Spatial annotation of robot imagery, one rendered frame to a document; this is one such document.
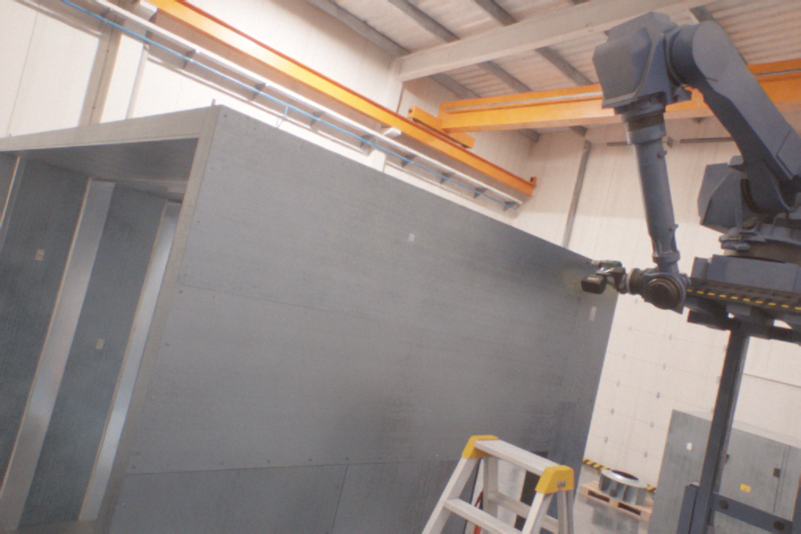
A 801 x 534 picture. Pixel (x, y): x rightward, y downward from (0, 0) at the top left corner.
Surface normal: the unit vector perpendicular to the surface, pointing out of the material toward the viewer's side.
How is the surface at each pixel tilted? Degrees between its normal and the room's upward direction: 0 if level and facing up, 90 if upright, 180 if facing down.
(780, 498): 90
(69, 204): 90
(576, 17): 90
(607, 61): 120
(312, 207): 90
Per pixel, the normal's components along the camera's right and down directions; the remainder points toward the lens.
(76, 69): 0.68, 0.13
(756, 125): 0.45, 0.07
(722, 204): -0.84, 0.37
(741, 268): -0.59, -0.18
